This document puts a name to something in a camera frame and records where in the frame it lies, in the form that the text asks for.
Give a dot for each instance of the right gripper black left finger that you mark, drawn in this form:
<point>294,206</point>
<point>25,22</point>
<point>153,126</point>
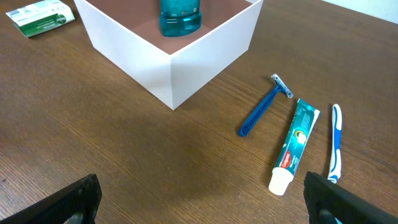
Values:
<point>76,203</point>

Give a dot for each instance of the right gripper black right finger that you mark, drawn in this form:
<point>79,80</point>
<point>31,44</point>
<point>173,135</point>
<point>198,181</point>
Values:
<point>329,203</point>

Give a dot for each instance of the green white soap bar box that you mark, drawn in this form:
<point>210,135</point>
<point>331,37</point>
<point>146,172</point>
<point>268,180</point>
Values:
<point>40,17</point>

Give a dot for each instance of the teal mouthwash bottle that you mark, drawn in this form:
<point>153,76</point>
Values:
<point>179,17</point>

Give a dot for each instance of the blue white toothbrush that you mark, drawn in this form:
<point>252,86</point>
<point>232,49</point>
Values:
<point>335,161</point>

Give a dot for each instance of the teal toothpaste tube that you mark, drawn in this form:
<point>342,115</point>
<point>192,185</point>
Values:
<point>289,158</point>

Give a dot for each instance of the blue disposable razor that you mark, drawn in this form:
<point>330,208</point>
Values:
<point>262,107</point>

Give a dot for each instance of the white open cardboard box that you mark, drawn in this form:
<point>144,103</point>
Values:
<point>127,33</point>

